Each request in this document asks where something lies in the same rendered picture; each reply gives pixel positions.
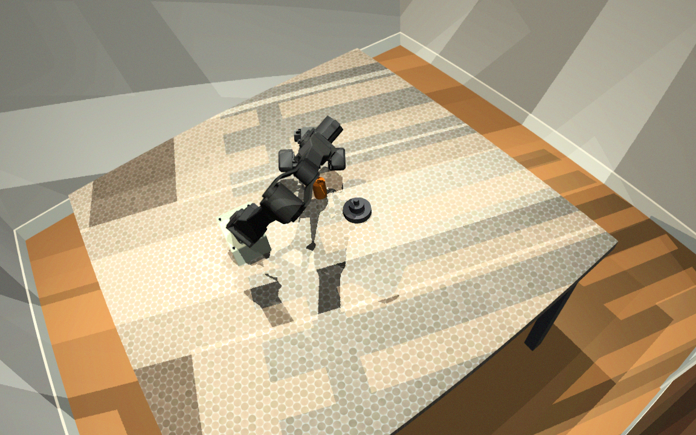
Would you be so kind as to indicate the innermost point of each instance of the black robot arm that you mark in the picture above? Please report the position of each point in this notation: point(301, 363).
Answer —
point(279, 203)

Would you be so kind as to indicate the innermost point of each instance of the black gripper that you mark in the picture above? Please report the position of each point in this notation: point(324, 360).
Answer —
point(337, 160)

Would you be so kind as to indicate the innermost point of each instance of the orange cylindrical knob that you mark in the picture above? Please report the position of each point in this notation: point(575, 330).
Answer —
point(319, 188)

